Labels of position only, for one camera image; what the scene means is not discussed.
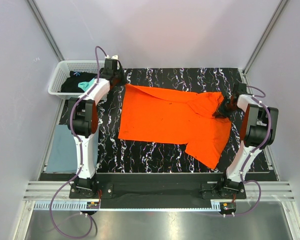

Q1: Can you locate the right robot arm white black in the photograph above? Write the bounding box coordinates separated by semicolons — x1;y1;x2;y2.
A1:
212;83;279;199

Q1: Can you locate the orange t shirt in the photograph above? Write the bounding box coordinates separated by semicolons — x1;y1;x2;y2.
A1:
118;84;232;169

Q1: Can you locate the left corner aluminium post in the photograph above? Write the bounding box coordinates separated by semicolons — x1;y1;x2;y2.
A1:
25;0;65;61

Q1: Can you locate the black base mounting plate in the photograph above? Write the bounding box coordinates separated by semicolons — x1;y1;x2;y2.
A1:
69;173;246;200

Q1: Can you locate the corner aluminium post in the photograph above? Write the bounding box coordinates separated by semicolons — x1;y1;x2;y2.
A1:
241;0;291;76
25;0;65;61

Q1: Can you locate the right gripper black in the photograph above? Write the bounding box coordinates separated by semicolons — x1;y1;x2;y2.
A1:
212;96;239;119

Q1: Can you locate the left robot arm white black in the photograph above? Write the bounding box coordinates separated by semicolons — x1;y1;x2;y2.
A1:
68;55;125;198

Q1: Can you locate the right corner aluminium post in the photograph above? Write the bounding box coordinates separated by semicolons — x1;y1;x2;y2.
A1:
241;0;291;76

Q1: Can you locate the folded grey-blue t shirt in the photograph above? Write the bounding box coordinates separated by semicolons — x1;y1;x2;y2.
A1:
45;125;99;178

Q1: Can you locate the black marbled table mat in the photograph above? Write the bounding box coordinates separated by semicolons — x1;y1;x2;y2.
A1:
57;67;271;174

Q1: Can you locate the slotted cable duct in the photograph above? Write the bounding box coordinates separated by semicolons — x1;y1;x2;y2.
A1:
34;200;229;212

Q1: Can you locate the black t shirt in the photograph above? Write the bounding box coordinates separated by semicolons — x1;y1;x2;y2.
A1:
60;71;97;93

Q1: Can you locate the aluminium frame rail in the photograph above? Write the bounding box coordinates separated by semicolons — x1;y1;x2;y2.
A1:
24;181;295;202

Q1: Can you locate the teal t shirt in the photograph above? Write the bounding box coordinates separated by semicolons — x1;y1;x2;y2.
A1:
77;78;96;92

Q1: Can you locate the white plastic laundry basket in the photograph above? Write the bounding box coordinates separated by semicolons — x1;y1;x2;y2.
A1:
48;60;98;100

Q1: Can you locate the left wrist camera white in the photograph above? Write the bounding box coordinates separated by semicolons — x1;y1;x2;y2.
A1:
105;55;119;60

